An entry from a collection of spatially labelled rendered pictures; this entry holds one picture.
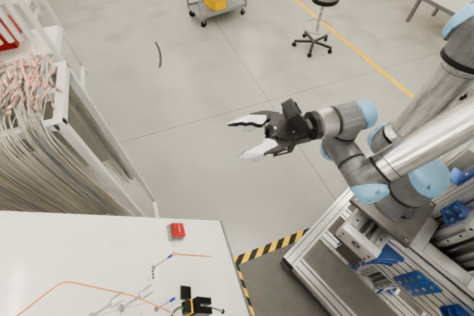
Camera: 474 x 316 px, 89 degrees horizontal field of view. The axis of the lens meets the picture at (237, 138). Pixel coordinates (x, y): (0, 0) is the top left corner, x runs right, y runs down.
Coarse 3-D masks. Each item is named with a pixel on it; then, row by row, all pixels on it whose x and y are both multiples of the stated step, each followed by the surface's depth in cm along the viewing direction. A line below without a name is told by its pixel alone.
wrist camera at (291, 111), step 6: (282, 102) 51; (288, 102) 49; (294, 102) 50; (288, 108) 49; (294, 108) 49; (288, 114) 49; (294, 114) 48; (300, 114) 50; (288, 120) 51; (294, 120) 50; (300, 120) 51; (294, 126) 53; (300, 126) 53; (306, 126) 54; (300, 132) 56
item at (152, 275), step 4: (156, 264) 78; (148, 268) 75; (156, 268) 77; (148, 272) 74; (152, 272) 75; (156, 272) 76; (160, 272) 77; (148, 276) 73; (152, 276) 74; (156, 276) 75; (160, 276) 76; (148, 280) 73; (152, 280) 74; (156, 280) 74; (160, 280) 75
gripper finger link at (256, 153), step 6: (264, 144) 53; (270, 144) 53; (276, 144) 53; (246, 150) 52; (252, 150) 52; (258, 150) 52; (264, 150) 53; (240, 156) 52; (246, 156) 52; (252, 156) 52; (258, 156) 52
